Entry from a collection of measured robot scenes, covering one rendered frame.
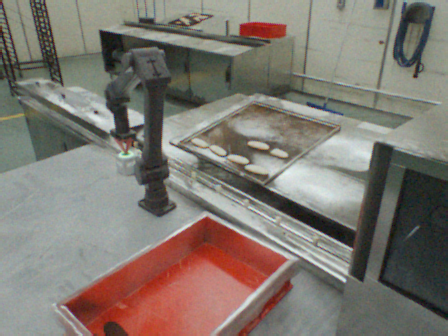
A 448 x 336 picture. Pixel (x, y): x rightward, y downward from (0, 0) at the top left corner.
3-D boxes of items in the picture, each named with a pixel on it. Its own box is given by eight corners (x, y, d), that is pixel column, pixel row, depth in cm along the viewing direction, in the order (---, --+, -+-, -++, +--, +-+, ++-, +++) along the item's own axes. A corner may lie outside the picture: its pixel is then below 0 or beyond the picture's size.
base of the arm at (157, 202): (137, 205, 132) (159, 217, 126) (134, 185, 129) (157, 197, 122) (155, 195, 138) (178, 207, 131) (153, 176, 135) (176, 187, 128)
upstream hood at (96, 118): (17, 92, 250) (14, 79, 246) (45, 87, 261) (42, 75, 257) (111, 148, 170) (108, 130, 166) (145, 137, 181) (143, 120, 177)
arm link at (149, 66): (141, 69, 96) (177, 65, 100) (123, 46, 104) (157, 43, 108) (141, 190, 126) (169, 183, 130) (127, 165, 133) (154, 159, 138)
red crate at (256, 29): (238, 34, 483) (238, 23, 477) (255, 31, 506) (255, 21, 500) (270, 38, 453) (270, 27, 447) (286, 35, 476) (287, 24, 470)
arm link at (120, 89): (130, 68, 102) (167, 64, 107) (125, 47, 102) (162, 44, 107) (104, 103, 140) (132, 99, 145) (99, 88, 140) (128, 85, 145)
